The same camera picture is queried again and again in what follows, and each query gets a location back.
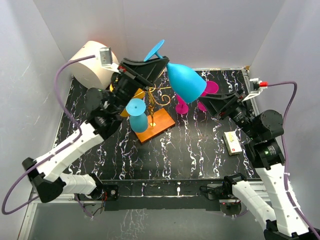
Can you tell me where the yellow wine glass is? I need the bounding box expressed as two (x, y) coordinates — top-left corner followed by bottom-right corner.
(133, 88), (145, 99)
(120, 109), (130, 118)

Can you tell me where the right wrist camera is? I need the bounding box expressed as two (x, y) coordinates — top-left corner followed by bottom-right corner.
(243, 78), (269, 102)

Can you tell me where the blue wine glass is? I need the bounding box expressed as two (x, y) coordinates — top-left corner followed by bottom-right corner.
(125, 98), (148, 133)
(143, 39), (207, 104)

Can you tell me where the magenta wine glass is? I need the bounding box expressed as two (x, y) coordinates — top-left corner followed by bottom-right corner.
(197, 81), (219, 112)
(175, 94), (189, 115)

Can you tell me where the aluminium table frame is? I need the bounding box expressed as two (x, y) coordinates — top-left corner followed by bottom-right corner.
(18, 66), (311, 240)

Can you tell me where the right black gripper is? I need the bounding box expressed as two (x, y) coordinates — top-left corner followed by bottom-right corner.
(199, 88), (260, 141)

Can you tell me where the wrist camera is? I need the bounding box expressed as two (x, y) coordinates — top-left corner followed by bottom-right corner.
(243, 78), (269, 102)
(98, 47), (120, 73)

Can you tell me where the gold wire wine glass rack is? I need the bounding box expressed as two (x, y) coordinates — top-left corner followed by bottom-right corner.
(135, 86), (176, 144)

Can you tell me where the white cylindrical container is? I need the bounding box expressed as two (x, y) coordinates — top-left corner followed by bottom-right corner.
(68, 40), (114, 89)

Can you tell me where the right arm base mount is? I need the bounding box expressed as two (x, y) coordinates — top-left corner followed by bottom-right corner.
(199, 185), (241, 204)

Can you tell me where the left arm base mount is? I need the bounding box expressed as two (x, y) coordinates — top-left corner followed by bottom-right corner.
(76, 183), (119, 203)

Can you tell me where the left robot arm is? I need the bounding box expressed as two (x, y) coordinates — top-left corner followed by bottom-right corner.
(22, 56), (169, 203)

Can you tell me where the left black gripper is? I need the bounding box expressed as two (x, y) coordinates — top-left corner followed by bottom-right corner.
(110, 57), (169, 115)

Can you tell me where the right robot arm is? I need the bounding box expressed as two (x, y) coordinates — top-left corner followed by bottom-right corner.
(199, 90), (320, 240)

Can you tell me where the small white box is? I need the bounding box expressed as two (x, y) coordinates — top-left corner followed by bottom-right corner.
(223, 131), (243, 156)

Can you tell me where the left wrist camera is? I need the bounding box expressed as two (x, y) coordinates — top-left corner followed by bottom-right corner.
(98, 47), (120, 73)

